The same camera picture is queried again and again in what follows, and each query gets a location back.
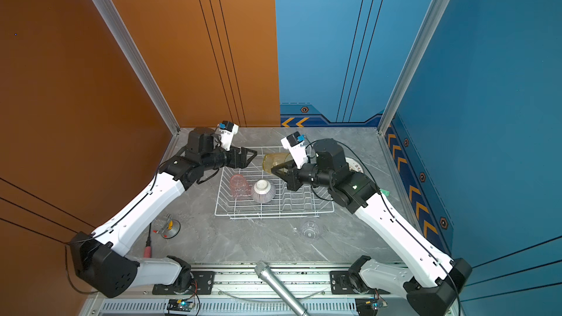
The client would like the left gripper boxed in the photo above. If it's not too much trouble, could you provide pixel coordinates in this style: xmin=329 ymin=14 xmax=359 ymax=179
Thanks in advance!
xmin=201 ymin=144 xmax=258 ymax=174

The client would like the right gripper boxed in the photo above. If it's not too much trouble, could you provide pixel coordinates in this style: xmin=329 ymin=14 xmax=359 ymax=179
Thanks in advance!
xmin=271 ymin=157 xmax=335 ymax=193

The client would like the yellow plastic cup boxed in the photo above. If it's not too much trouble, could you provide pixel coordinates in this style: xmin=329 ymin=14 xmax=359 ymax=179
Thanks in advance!
xmin=262 ymin=153 xmax=293 ymax=174

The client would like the clear plastic cup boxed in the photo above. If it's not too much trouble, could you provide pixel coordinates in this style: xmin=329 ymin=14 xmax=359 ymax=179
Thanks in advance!
xmin=300 ymin=219 xmax=321 ymax=239

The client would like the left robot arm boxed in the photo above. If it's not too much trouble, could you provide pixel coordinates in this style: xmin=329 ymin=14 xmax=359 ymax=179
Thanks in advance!
xmin=68 ymin=121 xmax=257 ymax=298

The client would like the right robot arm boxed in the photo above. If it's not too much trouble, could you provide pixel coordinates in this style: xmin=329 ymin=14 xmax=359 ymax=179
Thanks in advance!
xmin=272 ymin=133 xmax=472 ymax=315

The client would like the pink plastic cup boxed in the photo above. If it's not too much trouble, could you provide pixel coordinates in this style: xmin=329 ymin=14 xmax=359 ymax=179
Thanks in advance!
xmin=229 ymin=174 xmax=251 ymax=199

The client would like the right circuit board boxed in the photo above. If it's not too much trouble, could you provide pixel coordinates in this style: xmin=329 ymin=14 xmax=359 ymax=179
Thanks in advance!
xmin=355 ymin=298 xmax=388 ymax=316

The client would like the circuit board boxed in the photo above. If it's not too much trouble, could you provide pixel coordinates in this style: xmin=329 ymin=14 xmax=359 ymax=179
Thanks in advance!
xmin=166 ymin=298 xmax=198 ymax=315
xmin=355 ymin=298 xmax=388 ymax=316

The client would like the left circuit board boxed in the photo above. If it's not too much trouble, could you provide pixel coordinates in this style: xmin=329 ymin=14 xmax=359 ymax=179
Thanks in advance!
xmin=166 ymin=298 xmax=198 ymax=315

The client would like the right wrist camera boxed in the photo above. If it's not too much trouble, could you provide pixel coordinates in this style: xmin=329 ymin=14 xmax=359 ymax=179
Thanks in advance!
xmin=281 ymin=132 xmax=308 ymax=169

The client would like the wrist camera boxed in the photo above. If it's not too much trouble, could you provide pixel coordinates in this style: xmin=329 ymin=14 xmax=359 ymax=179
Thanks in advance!
xmin=281 ymin=132 xmax=308 ymax=169
xmin=217 ymin=121 xmax=239 ymax=151

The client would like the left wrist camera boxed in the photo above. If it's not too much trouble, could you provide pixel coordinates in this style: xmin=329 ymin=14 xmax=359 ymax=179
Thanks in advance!
xmin=217 ymin=121 xmax=239 ymax=151

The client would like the white wire dish rack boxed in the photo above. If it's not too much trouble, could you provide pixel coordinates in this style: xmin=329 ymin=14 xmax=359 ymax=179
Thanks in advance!
xmin=215 ymin=146 xmax=335 ymax=219

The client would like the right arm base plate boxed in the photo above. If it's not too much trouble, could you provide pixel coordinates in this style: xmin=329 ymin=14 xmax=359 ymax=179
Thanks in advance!
xmin=329 ymin=270 xmax=368 ymax=295

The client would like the aluminium front rail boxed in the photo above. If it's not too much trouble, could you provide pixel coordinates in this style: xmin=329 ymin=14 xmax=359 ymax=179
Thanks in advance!
xmin=80 ymin=263 xmax=417 ymax=315

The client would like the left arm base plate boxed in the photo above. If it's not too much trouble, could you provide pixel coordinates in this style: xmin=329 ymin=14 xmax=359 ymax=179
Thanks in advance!
xmin=152 ymin=271 xmax=215 ymax=296

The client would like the red handled screwdriver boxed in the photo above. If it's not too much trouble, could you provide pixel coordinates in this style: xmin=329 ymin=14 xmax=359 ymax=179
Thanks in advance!
xmin=143 ymin=224 xmax=152 ymax=258

